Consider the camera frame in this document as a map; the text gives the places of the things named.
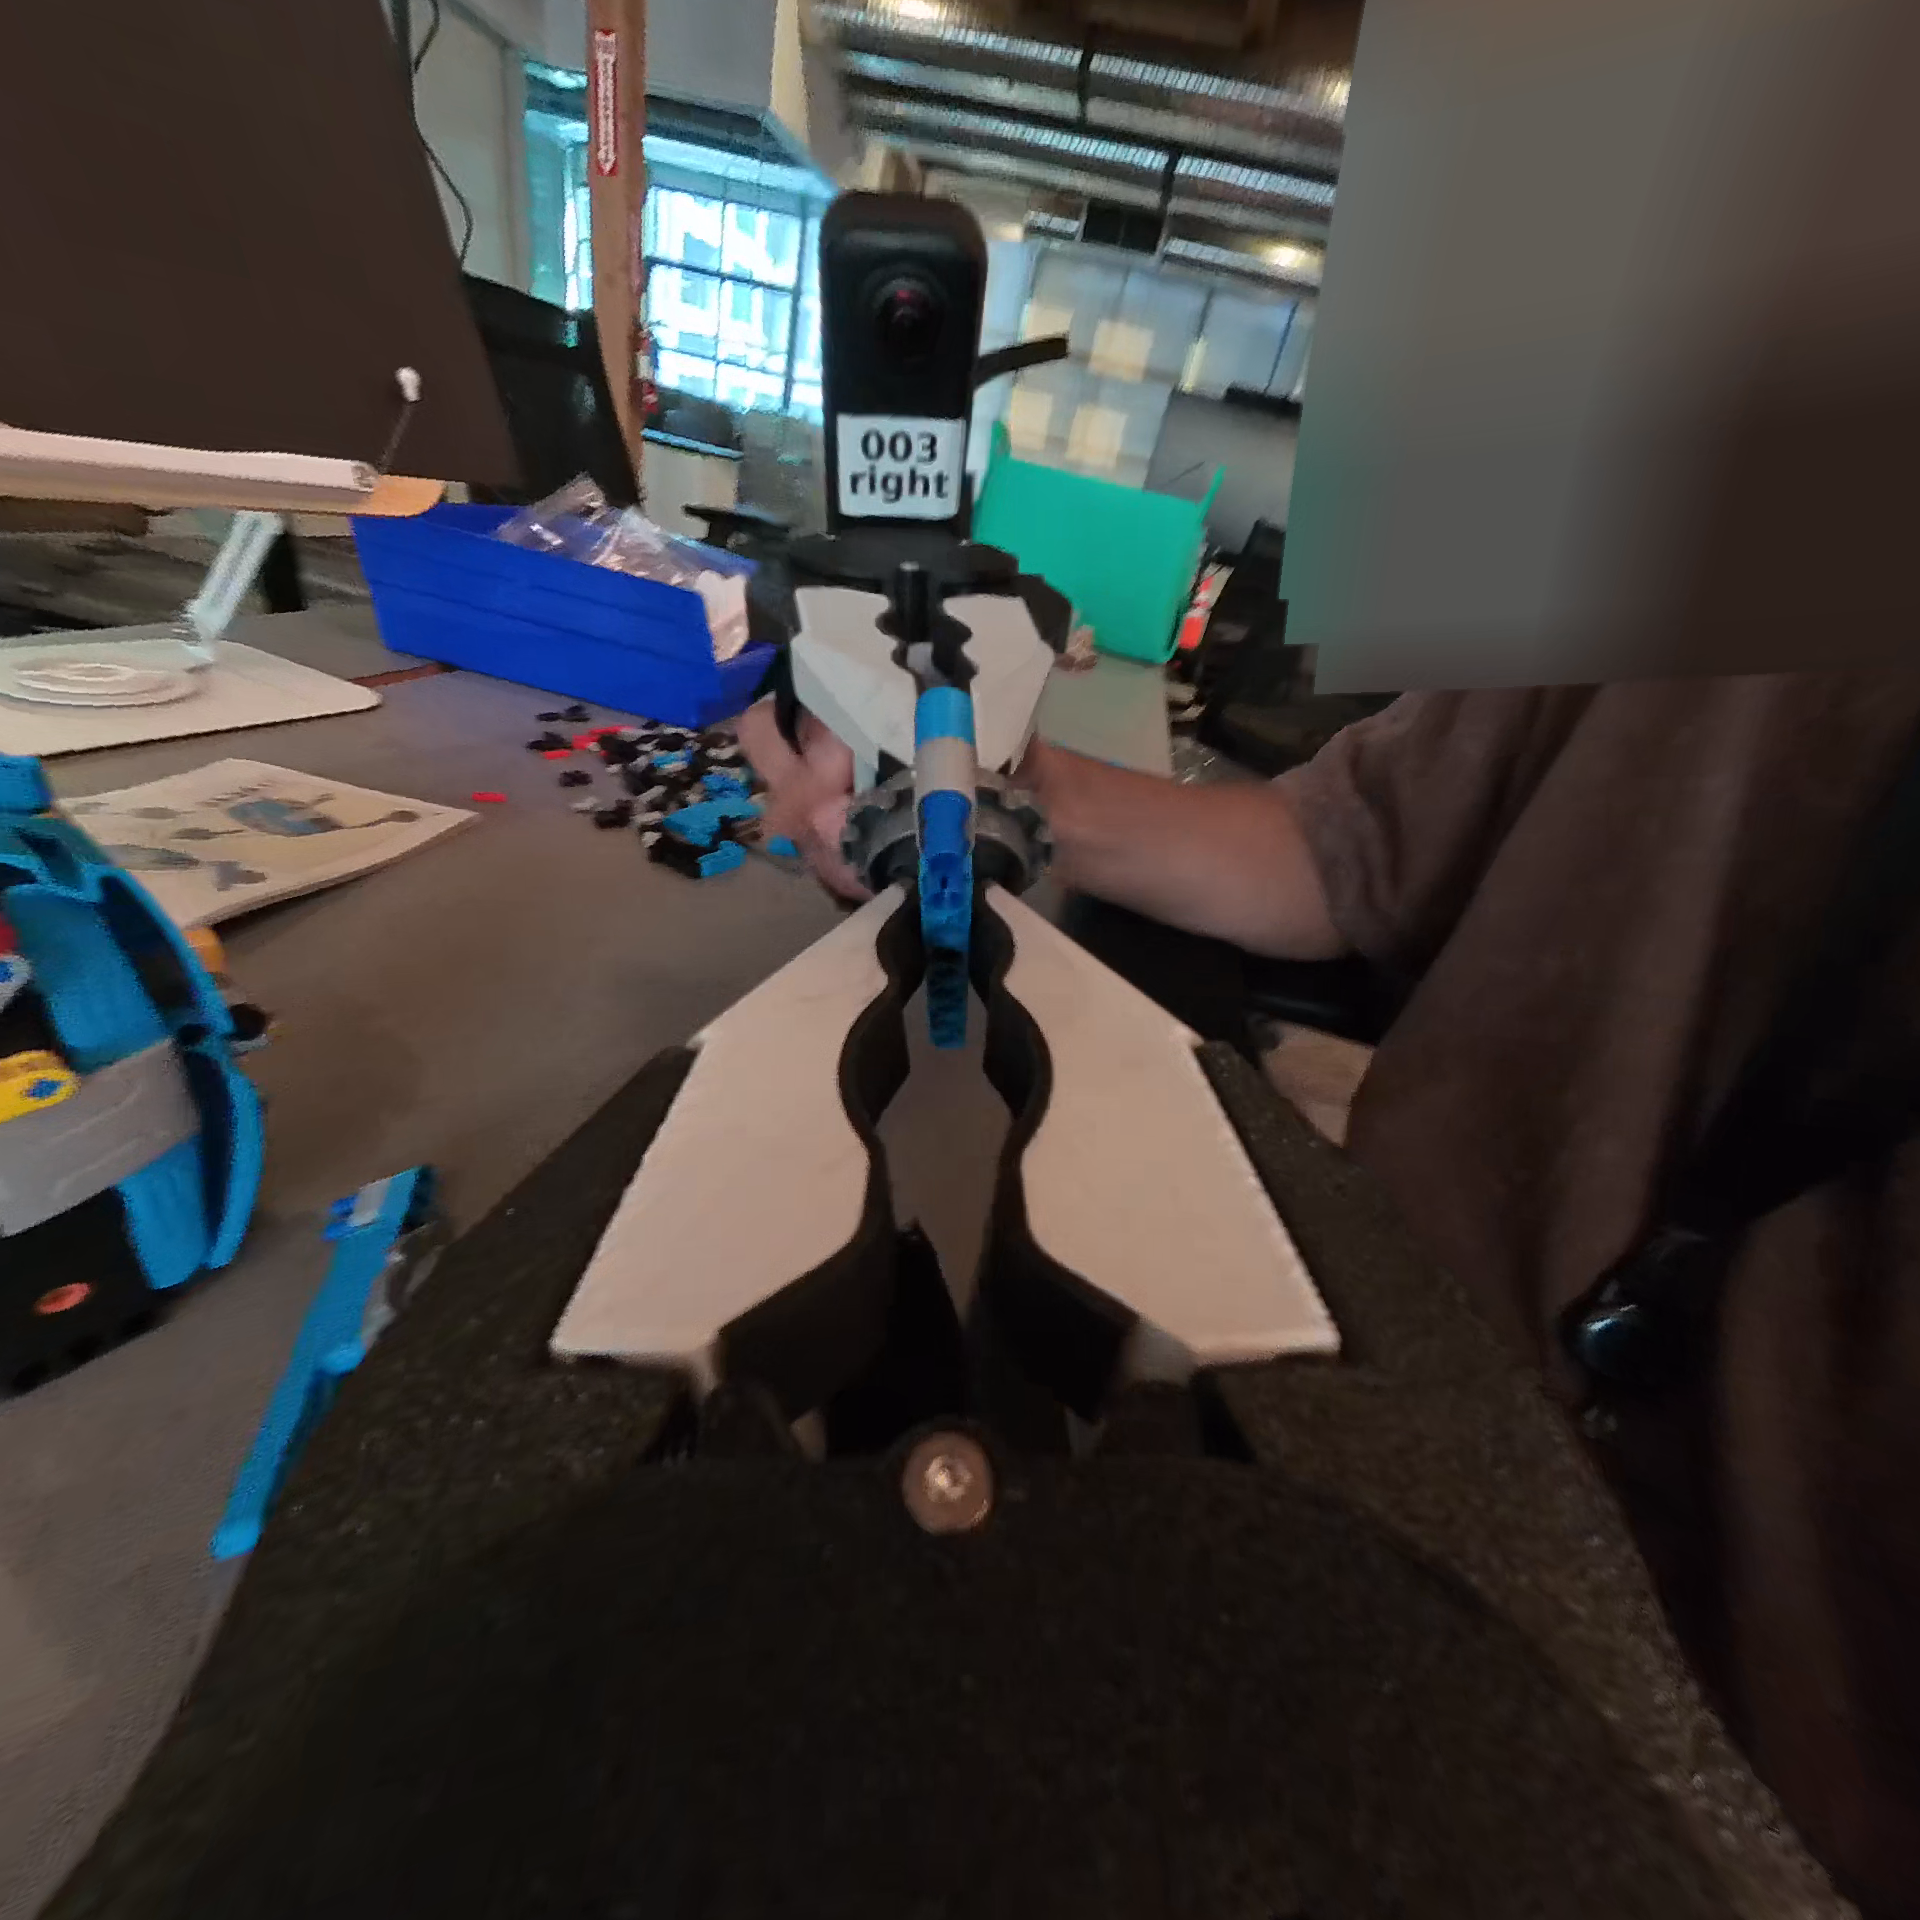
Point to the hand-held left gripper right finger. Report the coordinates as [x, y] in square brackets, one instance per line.
[1169, 1201]

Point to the person's right hand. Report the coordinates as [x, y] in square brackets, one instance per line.
[806, 795]

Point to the blue beam wheel assembly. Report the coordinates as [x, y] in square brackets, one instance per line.
[324, 1351]
[944, 841]

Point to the instruction booklet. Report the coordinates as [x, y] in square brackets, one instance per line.
[301, 841]

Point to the pile of loose bricks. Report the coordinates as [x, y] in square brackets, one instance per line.
[697, 825]

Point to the dark monitor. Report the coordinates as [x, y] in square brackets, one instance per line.
[193, 227]

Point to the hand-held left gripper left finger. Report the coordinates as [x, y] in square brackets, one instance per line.
[673, 1201]

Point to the red fire extinguisher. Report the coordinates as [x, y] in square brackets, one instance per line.
[648, 376]

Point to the blue toy robot model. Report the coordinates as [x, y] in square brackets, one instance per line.
[134, 963]

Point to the white folding stand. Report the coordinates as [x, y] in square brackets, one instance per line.
[182, 470]

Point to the wooden post red label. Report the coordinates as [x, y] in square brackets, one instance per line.
[614, 227]

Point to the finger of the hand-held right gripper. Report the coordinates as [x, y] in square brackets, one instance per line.
[847, 660]
[1015, 673]

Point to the grey desk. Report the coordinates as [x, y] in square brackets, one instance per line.
[494, 1019]

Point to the blue plastic bin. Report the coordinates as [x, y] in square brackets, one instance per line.
[511, 632]

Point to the black mesh office chair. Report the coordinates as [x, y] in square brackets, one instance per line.
[1253, 644]

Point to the clear plastic bags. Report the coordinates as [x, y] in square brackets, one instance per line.
[614, 534]

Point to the teal plastic bin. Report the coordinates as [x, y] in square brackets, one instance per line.
[1113, 555]

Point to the person's right forearm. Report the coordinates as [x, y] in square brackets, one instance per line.
[1200, 858]

